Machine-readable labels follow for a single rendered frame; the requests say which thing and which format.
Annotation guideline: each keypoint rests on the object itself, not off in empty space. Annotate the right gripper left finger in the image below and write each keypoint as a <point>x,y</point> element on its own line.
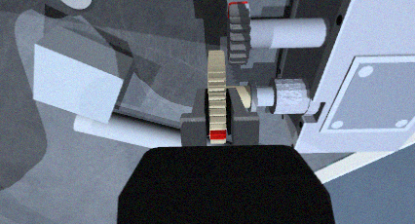
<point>194,126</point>

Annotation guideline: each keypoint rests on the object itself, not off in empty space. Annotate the light grey cylindrical rod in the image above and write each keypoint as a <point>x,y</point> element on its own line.
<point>130,131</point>

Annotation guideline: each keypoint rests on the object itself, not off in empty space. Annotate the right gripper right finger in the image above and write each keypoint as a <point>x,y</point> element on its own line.
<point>241,125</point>

